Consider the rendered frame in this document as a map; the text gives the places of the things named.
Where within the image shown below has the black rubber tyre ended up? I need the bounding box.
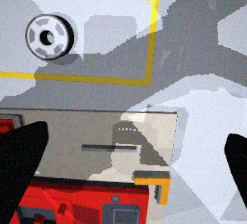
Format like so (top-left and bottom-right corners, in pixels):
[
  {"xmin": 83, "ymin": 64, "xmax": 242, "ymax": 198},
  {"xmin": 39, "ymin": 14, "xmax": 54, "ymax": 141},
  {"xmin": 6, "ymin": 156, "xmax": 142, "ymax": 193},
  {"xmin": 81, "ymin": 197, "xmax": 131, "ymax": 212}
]
[{"xmin": 25, "ymin": 14, "xmax": 74, "ymax": 61}]

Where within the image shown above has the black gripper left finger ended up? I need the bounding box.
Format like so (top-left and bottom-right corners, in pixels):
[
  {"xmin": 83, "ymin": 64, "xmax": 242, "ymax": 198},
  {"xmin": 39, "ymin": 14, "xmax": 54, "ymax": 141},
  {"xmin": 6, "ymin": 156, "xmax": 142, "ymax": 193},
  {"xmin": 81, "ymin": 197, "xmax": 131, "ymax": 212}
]
[{"xmin": 0, "ymin": 121, "xmax": 49, "ymax": 224}]

